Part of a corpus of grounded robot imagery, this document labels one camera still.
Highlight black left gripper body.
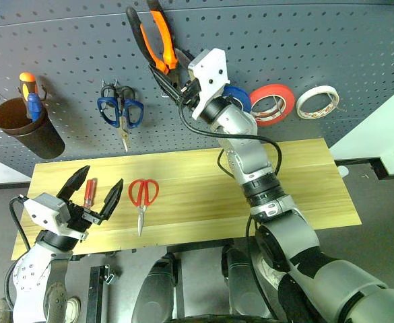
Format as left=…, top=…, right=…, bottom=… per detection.
left=65, top=199, right=105, bottom=240

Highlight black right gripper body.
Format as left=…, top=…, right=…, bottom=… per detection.
left=178, top=78, right=203, bottom=108

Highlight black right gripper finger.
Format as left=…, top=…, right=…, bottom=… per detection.
left=147, top=63, right=185, bottom=104
left=173, top=48, right=193, bottom=70

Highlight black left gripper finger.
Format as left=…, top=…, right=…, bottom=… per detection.
left=56, top=164, right=91, bottom=203
left=97, top=178, right=125, bottom=221

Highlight orange and black pliers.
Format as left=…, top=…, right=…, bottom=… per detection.
left=125, top=0, right=181, bottom=89

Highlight blue tape roll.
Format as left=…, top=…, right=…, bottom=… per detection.
left=221, top=84, right=253, bottom=114

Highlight red tape roll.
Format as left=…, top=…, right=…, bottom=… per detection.
left=249, top=83, right=296, bottom=127

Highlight grey perforated pegboard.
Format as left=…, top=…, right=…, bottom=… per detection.
left=0, top=0, right=394, bottom=178

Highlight white tape roll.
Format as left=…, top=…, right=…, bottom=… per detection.
left=295, top=85, right=339, bottom=121

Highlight brown plastic cup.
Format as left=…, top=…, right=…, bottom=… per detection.
left=0, top=97, right=67, bottom=159

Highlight orange and black screwdriver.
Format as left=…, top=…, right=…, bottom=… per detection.
left=18, top=71, right=40, bottom=102

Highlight red handled screwdriver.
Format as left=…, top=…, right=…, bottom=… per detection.
left=82, top=178, right=98, bottom=208

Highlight red handled scissors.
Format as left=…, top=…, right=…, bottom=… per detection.
left=127, top=178, right=160, bottom=238

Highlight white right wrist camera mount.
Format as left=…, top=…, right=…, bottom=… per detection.
left=187, top=48, right=232, bottom=120

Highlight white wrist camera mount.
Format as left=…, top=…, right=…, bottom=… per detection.
left=187, top=48, right=232, bottom=120
left=20, top=192, right=87, bottom=241

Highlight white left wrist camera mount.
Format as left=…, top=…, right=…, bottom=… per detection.
left=20, top=192, right=87, bottom=241

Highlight blue handled scissors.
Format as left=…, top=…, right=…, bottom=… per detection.
left=96, top=85, right=145, bottom=153

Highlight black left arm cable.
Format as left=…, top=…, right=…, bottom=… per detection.
left=3, top=195, right=33, bottom=317

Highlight black metal table frame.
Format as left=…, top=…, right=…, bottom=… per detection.
left=70, top=237, right=238, bottom=323

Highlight blue handled screwdriver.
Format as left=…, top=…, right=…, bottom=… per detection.
left=26, top=93, right=44, bottom=123

